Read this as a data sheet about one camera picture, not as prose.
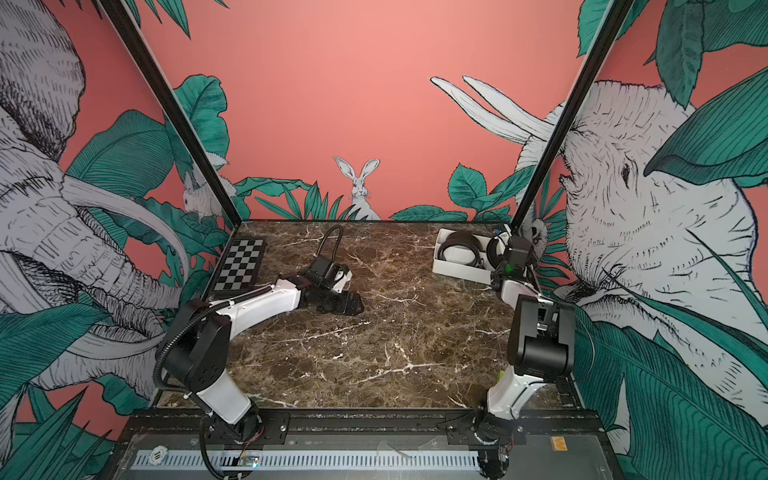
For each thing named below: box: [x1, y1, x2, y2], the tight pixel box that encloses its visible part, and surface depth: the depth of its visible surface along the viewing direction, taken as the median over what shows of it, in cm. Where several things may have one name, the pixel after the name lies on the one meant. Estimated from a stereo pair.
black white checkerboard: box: [208, 237, 266, 302], surface depth 103 cm
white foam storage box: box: [432, 228, 505, 285], surface depth 105 cm
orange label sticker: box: [551, 436, 568, 451], surface depth 73 cm
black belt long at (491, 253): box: [486, 236, 500, 270], surface depth 101 cm
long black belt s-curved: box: [438, 230, 485, 268], surface depth 104 cm
